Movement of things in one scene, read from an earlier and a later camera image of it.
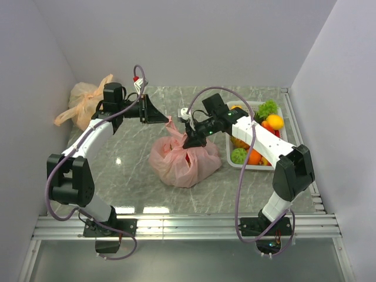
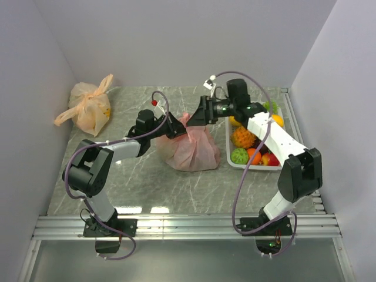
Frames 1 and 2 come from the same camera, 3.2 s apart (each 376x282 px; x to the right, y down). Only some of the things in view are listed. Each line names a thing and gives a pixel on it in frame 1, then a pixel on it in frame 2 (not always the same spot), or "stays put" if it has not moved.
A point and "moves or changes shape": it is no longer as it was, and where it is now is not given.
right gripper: (195, 139) → (205, 114)
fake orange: (254, 157) stays put
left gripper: (151, 114) → (175, 128)
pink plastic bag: (174, 165) moves or changes shape
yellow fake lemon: (275, 121) stays put
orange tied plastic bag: (84, 99) stays put
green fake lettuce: (269, 107) stays put
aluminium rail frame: (321, 225) stays put
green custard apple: (238, 155) stays put
